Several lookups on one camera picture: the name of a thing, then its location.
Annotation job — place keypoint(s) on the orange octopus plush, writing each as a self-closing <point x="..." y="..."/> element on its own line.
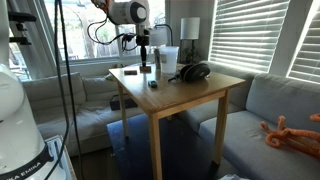
<point x="293" y="136"/>

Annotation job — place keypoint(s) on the black headphones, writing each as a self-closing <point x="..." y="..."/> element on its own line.
<point x="196" y="71"/>

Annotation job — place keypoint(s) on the grey curtain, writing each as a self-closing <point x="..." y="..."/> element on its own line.
<point x="31" y="50"/>

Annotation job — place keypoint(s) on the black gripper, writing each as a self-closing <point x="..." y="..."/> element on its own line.
<point x="142" y="40"/>

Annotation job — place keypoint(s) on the white shade floor lamp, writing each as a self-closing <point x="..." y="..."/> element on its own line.
<point x="190" y="28"/>

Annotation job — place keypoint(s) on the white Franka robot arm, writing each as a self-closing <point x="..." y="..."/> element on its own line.
<point x="20" y="133"/>

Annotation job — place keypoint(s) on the white cart frame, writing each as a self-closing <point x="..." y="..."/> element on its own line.
<point x="60" y="146"/>

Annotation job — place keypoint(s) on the small black teal gadget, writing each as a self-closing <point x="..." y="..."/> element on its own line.
<point x="152" y="84"/>

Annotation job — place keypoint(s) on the white window blind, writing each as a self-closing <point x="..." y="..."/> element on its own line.
<point x="246" y="33"/>
<point x="306" y="50"/>

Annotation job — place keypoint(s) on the dark blue rug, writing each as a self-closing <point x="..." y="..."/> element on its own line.
<point x="133" y="150"/>

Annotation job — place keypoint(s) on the light wooden table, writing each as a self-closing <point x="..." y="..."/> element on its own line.
<point x="180" y="91"/>

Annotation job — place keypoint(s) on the glass window white frame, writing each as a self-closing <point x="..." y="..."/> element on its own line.
<point x="76" y="33"/>

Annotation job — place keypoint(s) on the black arc lamp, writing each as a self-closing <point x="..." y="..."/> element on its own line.
<point x="158" y="36"/>

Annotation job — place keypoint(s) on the grey fabric sofa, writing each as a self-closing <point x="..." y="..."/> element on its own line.
<point x="266" y="100"/>
<point x="66" y="106"/>

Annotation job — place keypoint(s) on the black camera bracket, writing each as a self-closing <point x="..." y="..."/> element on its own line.
<point x="21" y="26"/>

